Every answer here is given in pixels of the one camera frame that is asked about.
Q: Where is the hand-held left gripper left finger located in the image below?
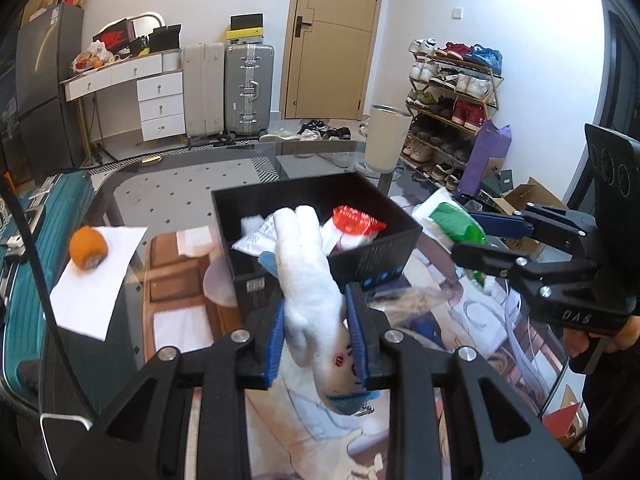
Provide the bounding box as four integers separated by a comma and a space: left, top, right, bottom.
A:
65, 290, 288, 480

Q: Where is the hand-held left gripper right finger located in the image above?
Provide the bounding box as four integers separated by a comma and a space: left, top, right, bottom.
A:
342, 282, 583, 480

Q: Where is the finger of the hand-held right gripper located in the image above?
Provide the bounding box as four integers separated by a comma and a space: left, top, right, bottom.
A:
451, 242, 556, 307
467, 204, 598, 250

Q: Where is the green and white packet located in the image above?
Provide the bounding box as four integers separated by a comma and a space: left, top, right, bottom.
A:
429, 202, 489, 292

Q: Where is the white plush toy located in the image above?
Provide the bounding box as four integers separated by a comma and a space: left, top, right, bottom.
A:
270, 205, 382, 417

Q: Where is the black cardboard box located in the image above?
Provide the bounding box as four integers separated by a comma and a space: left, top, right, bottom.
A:
211, 171, 424, 329

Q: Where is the white medicine packet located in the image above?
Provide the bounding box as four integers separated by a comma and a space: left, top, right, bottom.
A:
231, 212, 281, 257

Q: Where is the red and white packet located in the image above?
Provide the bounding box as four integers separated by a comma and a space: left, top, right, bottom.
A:
320, 205, 388, 254

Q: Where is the person's right hand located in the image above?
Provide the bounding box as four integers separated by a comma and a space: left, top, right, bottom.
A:
562, 314, 640, 359

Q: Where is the open cardboard box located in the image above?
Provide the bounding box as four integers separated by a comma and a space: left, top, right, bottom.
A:
492, 177, 569, 257

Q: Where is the clear bag of striped cloth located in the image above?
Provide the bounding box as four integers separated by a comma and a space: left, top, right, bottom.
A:
370, 287, 453, 352

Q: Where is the purple paper bag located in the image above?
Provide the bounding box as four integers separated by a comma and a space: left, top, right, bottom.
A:
459, 120, 513, 197

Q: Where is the printed table mat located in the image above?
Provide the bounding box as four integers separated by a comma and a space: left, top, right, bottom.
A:
135, 225, 591, 480

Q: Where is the shoe rack with shoes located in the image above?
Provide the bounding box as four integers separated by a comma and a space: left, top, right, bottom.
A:
400, 37, 505, 192

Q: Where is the red paper bag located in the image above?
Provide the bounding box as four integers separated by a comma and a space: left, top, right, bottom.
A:
541, 399, 587, 455

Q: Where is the white trash bin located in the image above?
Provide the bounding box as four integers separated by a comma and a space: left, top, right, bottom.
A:
364, 105, 414, 174

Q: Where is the white paper sheet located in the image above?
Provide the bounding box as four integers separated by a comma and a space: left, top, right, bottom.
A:
50, 226, 149, 342

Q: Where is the orange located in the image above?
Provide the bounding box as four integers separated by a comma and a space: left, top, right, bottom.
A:
69, 226, 108, 271

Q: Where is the wooden door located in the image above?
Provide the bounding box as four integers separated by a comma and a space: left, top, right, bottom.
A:
279, 0, 389, 122

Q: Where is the silver suitcase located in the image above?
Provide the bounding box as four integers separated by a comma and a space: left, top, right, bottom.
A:
223, 44, 276, 137

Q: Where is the teal suitcase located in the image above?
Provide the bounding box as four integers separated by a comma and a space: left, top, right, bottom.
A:
0, 172, 96, 406

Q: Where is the beige suitcase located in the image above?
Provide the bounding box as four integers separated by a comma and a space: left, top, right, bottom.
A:
182, 42, 226, 139

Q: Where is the white desk with drawers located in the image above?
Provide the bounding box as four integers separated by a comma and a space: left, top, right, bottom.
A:
59, 49, 187, 161

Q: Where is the black and yellow box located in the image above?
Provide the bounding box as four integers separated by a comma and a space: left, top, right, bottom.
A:
226, 13, 265, 46

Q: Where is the black paper bag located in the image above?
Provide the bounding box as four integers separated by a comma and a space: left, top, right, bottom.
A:
148, 25, 182, 54

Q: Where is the plastic bag of fruit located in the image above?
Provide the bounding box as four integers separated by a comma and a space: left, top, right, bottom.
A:
71, 42, 114, 74

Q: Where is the grey refrigerator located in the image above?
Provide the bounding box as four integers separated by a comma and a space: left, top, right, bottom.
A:
14, 2, 86, 186

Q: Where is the red and black shoebox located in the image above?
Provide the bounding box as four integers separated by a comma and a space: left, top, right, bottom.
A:
92, 18, 134, 51

